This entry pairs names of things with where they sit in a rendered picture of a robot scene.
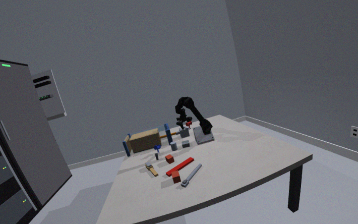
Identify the grey cylinder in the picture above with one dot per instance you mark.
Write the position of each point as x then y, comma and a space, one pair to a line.
173, 146

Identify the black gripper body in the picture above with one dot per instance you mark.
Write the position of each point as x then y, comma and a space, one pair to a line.
183, 119

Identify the red flat bar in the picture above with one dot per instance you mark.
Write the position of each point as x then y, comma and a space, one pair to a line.
180, 166

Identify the reddish-brown block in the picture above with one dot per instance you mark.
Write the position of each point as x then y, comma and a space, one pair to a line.
169, 159
175, 177

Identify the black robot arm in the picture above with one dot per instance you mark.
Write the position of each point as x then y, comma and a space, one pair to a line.
188, 103

